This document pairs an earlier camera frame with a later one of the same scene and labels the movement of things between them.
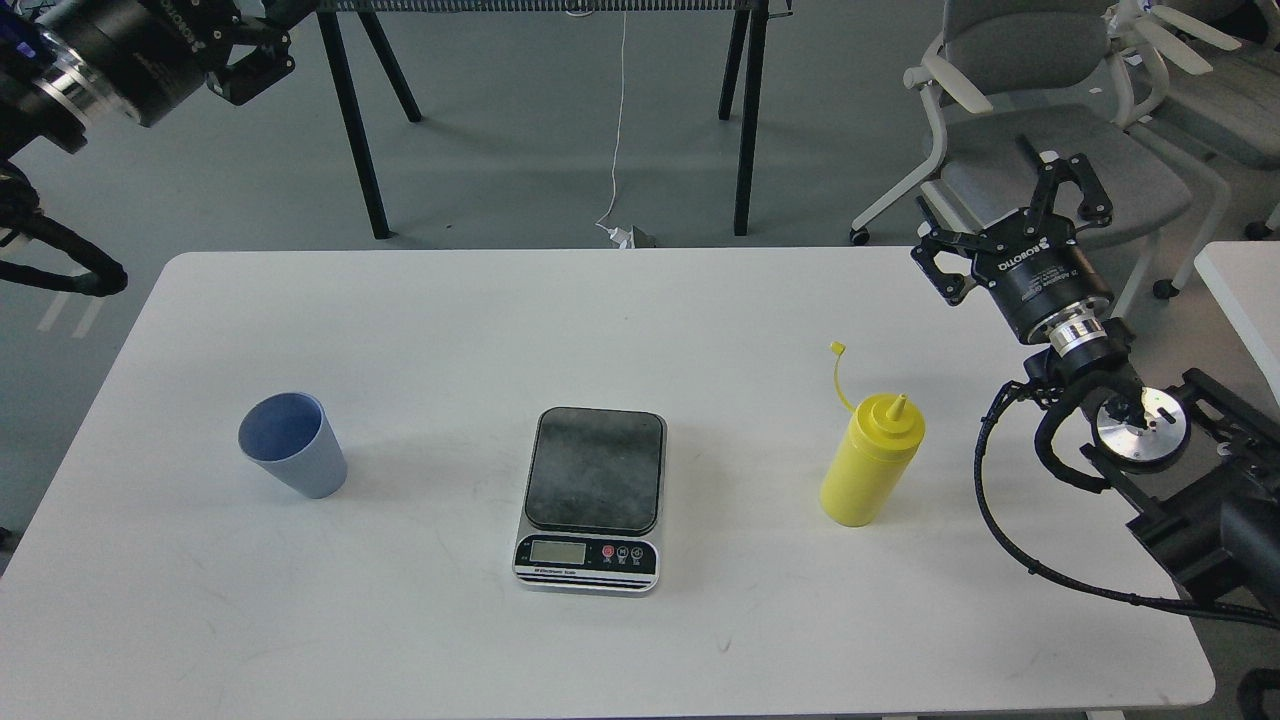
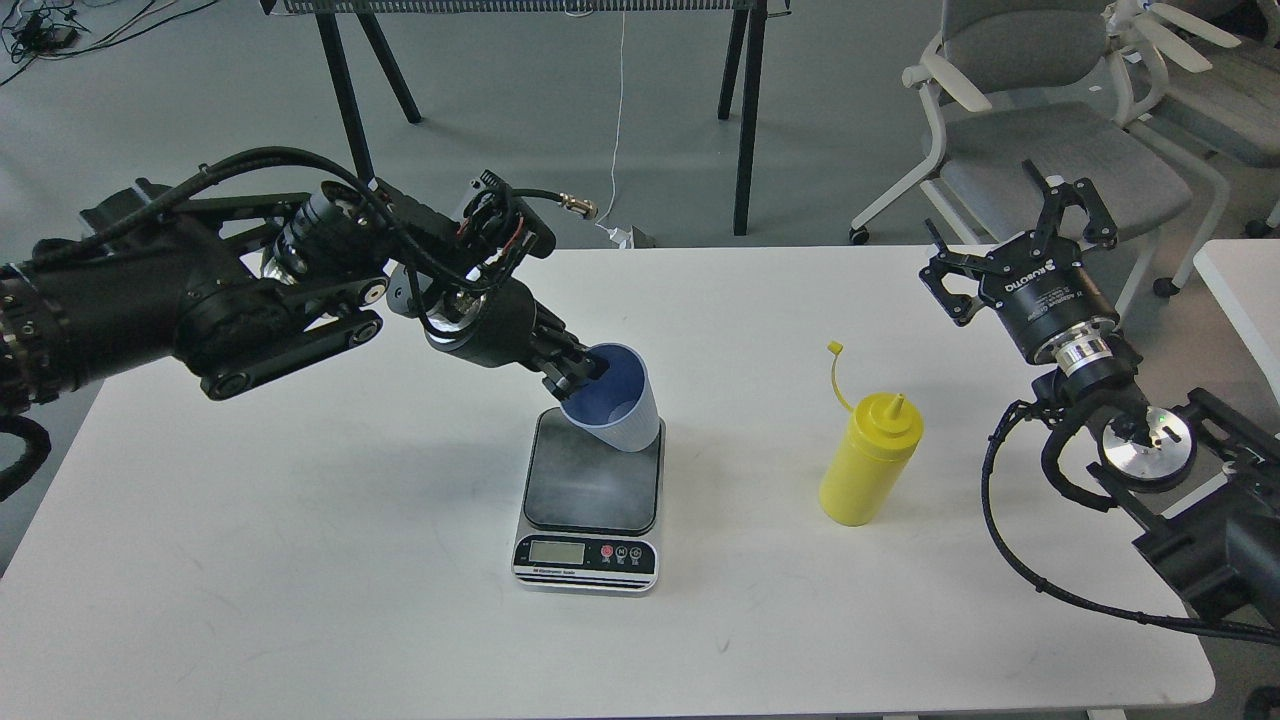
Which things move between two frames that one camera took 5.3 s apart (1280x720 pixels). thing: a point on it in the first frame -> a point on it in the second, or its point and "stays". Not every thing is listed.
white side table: [1246, 275] stays
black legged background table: [748, 30] stays
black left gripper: [155, 55] -> [499, 324]
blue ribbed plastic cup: [291, 434] -> [619, 409]
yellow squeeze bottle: [884, 440] stays
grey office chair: [1070, 78] stays
